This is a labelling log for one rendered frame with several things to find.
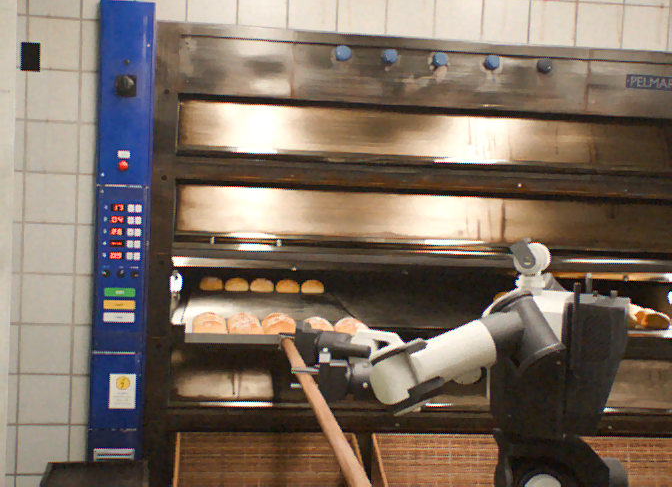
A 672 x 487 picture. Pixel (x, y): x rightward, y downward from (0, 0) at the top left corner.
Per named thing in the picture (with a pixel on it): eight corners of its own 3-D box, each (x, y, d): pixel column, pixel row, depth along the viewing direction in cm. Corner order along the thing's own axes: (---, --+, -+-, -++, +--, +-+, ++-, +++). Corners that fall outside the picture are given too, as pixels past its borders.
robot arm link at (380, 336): (355, 329, 242) (405, 335, 243) (351, 362, 241) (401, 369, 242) (357, 328, 236) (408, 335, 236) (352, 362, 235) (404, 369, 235)
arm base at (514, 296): (522, 386, 189) (571, 359, 187) (513, 376, 177) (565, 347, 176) (487, 324, 195) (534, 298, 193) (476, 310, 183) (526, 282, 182)
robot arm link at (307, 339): (306, 363, 252) (345, 369, 246) (289, 369, 243) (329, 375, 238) (308, 318, 251) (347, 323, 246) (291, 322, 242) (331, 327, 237)
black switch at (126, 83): (115, 95, 271) (116, 58, 271) (136, 96, 272) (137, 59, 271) (113, 93, 268) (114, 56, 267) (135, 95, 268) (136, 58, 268)
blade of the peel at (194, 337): (379, 345, 260) (379, 335, 260) (184, 342, 251) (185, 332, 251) (357, 324, 295) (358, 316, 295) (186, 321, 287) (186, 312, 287)
